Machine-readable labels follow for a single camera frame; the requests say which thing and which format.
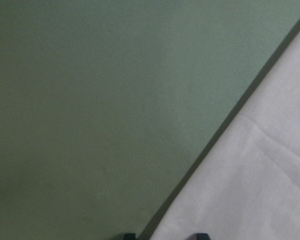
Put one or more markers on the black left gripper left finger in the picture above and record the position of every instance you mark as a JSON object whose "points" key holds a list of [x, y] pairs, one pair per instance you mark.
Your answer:
{"points": [[126, 236]]}

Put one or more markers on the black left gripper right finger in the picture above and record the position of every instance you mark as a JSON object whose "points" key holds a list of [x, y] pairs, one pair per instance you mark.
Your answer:
{"points": [[199, 236]]}

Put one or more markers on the pink Snoopy t-shirt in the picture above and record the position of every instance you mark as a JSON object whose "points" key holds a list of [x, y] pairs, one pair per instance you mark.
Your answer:
{"points": [[248, 185]]}

